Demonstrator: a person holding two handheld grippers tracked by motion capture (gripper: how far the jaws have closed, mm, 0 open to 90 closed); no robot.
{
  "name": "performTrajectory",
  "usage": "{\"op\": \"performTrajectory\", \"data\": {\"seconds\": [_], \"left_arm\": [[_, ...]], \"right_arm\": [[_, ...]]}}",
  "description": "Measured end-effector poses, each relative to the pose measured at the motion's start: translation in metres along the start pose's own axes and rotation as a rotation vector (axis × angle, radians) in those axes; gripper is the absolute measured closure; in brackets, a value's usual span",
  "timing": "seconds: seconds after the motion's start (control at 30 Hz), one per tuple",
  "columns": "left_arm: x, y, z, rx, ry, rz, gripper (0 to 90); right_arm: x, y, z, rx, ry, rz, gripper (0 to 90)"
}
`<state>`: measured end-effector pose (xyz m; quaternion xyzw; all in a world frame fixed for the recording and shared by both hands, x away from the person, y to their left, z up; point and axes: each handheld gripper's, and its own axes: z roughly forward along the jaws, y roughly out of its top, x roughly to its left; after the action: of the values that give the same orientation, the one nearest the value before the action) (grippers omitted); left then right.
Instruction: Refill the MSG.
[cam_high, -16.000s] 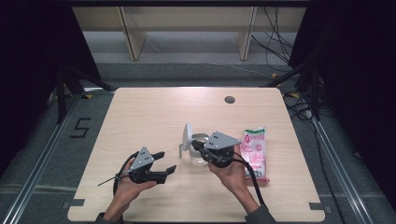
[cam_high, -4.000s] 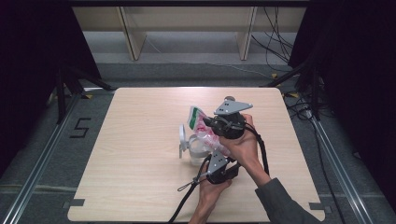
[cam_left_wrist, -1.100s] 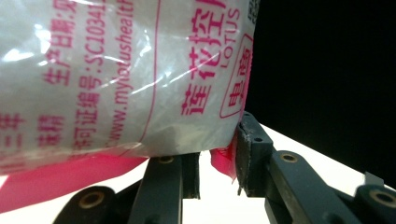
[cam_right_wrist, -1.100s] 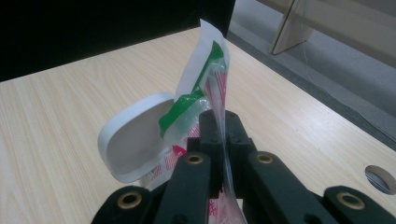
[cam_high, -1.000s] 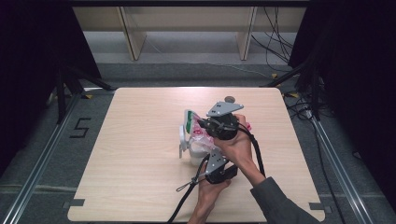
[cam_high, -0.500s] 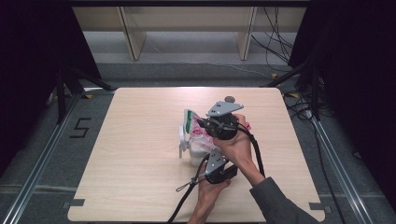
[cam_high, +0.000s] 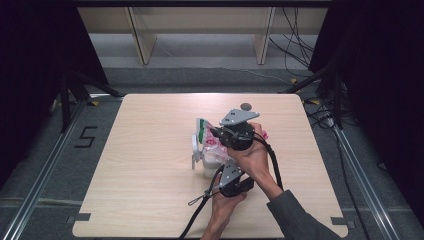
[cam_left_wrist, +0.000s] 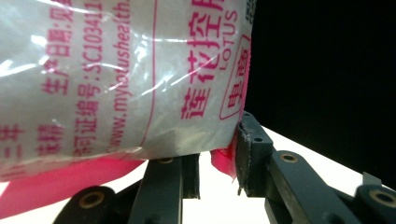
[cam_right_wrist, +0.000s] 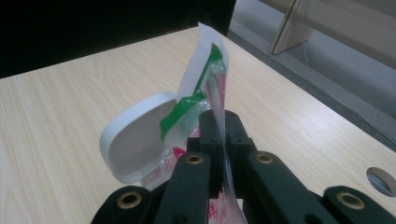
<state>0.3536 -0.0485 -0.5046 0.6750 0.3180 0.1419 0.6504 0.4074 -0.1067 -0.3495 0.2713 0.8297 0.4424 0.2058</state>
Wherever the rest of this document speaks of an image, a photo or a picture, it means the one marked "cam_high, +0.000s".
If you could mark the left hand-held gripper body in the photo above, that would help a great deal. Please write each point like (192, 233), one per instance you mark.
(230, 173)

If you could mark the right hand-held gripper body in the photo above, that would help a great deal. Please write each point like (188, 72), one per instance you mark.
(238, 135)

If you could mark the pink and white plastic bag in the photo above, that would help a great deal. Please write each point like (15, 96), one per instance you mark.
(213, 148)

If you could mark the clear jar with grey lid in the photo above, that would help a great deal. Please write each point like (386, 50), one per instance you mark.
(196, 153)

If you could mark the person's right hand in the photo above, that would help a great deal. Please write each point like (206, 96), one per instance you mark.
(255, 160)

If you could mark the person's left hand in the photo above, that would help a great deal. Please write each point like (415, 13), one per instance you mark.
(223, 208)

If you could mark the black metal stand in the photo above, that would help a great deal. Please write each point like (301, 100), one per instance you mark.
(71, 90)
(335, 90)

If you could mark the light wooden shelf unit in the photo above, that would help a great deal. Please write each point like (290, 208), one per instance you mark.
(143, 36)

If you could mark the dark curtain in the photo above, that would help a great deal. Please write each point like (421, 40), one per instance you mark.
(383, 83)
(30, 66)

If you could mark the long aluminium floor rail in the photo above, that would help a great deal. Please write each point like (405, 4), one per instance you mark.
(363, 180)
(43, 173)

